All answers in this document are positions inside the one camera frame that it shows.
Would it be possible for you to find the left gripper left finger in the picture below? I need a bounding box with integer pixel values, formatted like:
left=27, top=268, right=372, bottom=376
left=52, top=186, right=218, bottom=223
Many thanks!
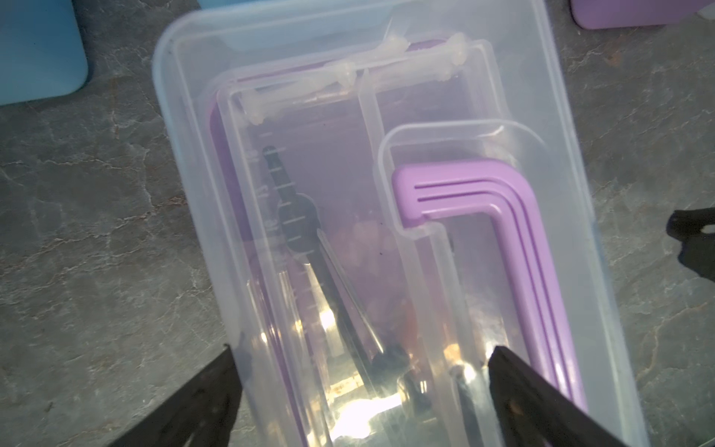
left=111, top=348, right=243, bottom=446

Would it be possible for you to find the blue toolbox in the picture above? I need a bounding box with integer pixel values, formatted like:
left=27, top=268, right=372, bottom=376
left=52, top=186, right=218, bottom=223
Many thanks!
left=1, top=0, right=89, bottom=105

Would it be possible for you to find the purple toolbox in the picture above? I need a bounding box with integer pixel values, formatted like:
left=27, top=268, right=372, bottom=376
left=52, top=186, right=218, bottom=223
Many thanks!
left=570, top=0, right=714, bottom=30
left=153, top=1, right=649, bottom=446

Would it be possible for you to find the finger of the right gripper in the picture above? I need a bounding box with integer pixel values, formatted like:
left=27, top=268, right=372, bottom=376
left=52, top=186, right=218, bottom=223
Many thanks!
left=666, top=208, right=714, bottom=281

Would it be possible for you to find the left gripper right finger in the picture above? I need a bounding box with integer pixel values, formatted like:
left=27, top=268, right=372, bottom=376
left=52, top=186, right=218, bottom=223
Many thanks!
left=488, top=346, right=625, bottom=447

